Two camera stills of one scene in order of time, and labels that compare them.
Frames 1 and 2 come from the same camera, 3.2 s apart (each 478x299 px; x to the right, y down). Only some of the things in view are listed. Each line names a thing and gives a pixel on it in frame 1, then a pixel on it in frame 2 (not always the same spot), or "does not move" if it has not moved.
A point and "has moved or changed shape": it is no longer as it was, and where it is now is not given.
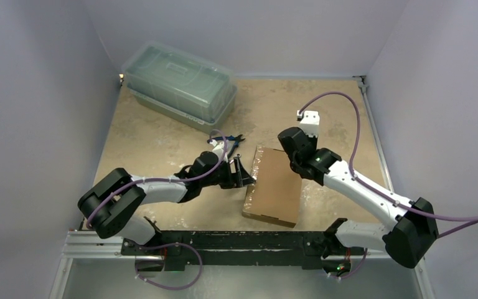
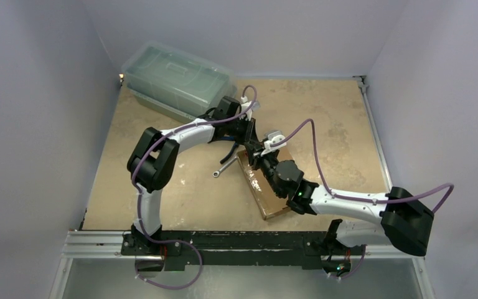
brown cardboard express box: [276, 194] has moved or changed shape
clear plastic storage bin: [193, 88] does not move
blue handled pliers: [236, 138] does not move
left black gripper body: [223, 176] to [238, 129]
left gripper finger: [243, 177] to [252, 139]
